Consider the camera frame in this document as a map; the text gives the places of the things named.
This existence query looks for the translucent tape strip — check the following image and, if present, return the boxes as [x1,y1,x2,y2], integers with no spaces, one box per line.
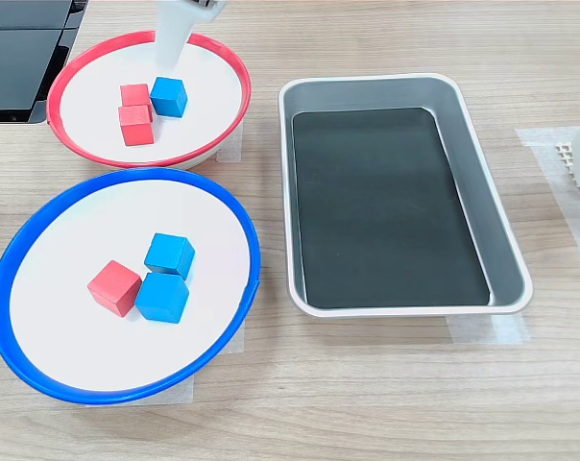
[515,125,580,279]
[446,314,531,345]
[83,372,195,407]
[215,119,244,163]
[217,326,247,355]

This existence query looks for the blue-rimmed white plate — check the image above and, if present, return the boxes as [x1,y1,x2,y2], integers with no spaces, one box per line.
[0,166,262,405]

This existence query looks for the black flat device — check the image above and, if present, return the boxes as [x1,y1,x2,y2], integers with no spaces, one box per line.
[0,0,89,125]

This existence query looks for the red cube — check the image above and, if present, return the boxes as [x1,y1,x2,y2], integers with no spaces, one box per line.
[86,259,143,318]
[119,84,153,109]
[118,104,156,147]

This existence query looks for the blue cube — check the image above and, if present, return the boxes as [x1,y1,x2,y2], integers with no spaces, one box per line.
[149,76,189,118]
[134,272,191,325]
[143,232,196,281]

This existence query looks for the red-rimmed white plate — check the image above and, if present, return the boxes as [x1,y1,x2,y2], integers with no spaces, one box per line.
[46,29,252,170]

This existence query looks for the pale perforated plate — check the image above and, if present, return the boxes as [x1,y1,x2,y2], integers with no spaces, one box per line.
[554,141,580,225]

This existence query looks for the steel tray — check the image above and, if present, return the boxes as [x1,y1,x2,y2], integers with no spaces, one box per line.
[277,72,535,319]

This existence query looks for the black mat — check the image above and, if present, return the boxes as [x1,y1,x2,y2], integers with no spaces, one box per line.
[292,108,492,310]

